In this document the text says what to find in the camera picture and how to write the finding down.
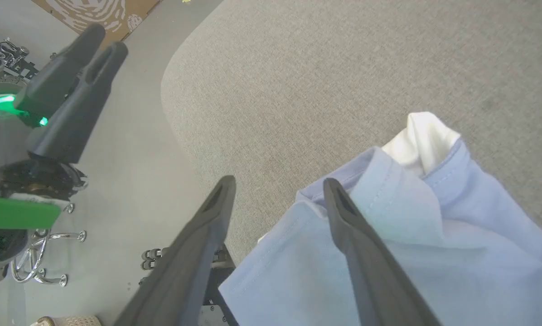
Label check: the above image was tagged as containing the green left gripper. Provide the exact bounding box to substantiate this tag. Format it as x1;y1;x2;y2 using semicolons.
0;42;129;230

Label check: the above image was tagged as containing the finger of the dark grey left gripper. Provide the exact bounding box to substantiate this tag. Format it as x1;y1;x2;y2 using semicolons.
15;24;106;116

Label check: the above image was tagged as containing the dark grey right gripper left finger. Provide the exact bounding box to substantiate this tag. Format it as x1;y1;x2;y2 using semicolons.
113;176;237;326

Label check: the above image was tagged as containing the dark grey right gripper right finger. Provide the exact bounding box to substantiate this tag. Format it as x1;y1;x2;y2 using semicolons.
324;178;441;326

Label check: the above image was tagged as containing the light blue polo shirt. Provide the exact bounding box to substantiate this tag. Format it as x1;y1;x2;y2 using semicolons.
219;112;542;326

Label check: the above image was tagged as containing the brown patterned cardboard board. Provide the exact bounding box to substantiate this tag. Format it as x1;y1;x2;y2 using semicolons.
30;0;163;46

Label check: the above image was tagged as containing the beige woven basket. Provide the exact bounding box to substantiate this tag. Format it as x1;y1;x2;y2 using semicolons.
30;316;103;326

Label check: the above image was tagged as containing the grey fabric sofa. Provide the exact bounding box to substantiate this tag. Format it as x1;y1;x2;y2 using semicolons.
160;0;542;268

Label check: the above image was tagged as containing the chrome tube frame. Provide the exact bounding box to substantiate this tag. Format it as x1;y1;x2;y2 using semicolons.
10;204;88;288

